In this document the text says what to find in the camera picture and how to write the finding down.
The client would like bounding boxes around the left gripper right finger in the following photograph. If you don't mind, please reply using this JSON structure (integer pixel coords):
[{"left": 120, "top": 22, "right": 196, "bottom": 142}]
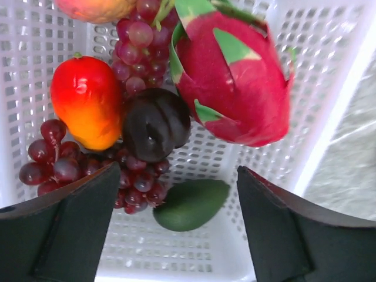
[{"left": 237, "top": 166, "right": 375, "bottom": 281}]

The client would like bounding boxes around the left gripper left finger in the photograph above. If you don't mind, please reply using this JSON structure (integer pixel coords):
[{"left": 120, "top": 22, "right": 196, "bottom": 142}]
[{"left": 1, "top": 163, "right": 120, "bottom": 281}]

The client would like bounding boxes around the dark red fake grape bunch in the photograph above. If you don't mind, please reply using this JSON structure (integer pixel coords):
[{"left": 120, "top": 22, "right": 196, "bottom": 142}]
[{"left": 18, "top": 119, "right": 170, "bottom": 214}]

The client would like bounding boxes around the green fake avocado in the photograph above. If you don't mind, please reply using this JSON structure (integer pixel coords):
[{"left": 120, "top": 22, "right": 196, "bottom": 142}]
[{"left": 153, "top": 179, "right": 230, "bottom": 232}]

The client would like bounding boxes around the red orange fake mango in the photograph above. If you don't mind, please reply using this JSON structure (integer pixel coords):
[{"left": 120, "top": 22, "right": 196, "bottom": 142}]
[{"left": 50, "top": 52, "right": 123, "bottom": 151}]

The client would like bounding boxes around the dark purple fake plum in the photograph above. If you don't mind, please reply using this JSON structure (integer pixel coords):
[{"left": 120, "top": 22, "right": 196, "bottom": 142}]
[{"left": 122, "top": 88, "right": 191, "bottom": 163}]

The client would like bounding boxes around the red fake dragon fruit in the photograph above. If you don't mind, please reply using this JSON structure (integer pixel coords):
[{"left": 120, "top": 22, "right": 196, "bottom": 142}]
[{"left": 170, "top": 1, "right": 294, "bottom": 147}]

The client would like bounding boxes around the purple fake grape bunch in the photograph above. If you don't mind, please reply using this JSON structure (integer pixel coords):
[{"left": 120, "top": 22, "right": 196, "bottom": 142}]
[{"left": 111, "top": 0, "right": 179, "bottom": 96}]

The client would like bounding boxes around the fake peach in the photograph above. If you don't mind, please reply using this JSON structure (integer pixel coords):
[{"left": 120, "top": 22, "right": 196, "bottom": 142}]
[{"left": 54, "top": 0, "right": 139, "bottom": 25}]

